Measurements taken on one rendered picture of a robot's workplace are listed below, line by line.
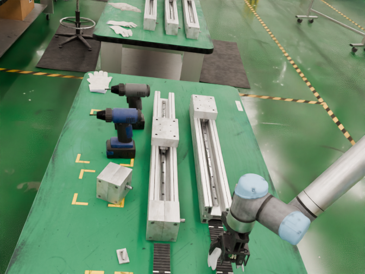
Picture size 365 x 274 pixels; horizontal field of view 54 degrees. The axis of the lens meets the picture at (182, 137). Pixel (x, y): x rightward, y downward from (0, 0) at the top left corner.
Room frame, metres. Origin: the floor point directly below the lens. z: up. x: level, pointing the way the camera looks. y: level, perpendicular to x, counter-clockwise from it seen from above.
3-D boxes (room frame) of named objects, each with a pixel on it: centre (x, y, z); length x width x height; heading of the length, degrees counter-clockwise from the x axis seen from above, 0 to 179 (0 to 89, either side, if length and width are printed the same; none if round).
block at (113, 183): (0.97, 0.20, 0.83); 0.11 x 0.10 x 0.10; 77
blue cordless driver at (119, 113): (1.20, 0.27, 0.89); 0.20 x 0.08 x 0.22; 106
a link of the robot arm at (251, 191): (0.70, -0.20, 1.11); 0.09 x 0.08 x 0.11; 54
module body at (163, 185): (1.27, 0.08, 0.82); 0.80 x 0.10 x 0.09; 8
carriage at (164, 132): (1.27, 0.08, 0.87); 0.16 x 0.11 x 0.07; 8
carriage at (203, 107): (1.55, -0.08, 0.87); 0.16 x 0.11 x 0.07; 8
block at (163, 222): (0.83, 0.01, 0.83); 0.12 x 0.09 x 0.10; 98
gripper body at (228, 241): (0.69, -0.19, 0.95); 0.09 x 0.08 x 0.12; 8
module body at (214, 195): (1.30, -0.11, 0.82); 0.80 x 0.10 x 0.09; 8
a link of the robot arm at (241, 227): (0.70, -0.20, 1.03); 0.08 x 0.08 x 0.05
